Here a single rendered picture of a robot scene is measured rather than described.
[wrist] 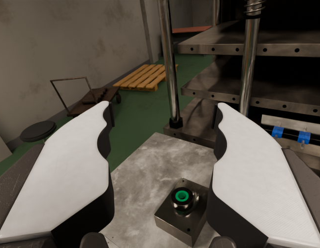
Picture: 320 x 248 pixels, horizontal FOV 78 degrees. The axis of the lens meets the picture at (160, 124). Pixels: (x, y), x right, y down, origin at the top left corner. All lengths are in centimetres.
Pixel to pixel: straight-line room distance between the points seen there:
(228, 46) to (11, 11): 297
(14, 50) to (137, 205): 291
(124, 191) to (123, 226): 16
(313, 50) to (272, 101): 26
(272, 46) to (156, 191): 79
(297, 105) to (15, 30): 327
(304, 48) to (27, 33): 326
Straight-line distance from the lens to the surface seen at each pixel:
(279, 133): 111
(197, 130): 127
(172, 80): 116
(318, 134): 113
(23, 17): 356
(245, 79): 101
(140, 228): 84
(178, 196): 78
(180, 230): 74
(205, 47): 108
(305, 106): 108
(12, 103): 340
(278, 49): 100
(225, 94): 112
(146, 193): 93
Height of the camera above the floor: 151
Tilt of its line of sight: 32 degrees down
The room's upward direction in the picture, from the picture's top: 9 degrees counter-clockwise
